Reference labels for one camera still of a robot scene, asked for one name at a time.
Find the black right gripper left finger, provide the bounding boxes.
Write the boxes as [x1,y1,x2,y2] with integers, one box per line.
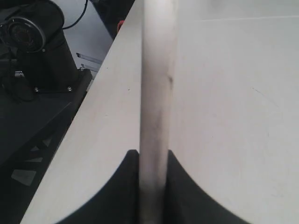
[59,150,139,224]

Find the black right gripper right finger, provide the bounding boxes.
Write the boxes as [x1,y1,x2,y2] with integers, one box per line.
[164,150,247,224]

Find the white wooden paint brush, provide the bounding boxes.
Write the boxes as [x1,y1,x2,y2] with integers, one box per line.
[139,0,178,224]

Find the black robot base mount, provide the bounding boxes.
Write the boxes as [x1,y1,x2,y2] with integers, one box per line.
[0,0,92,101]

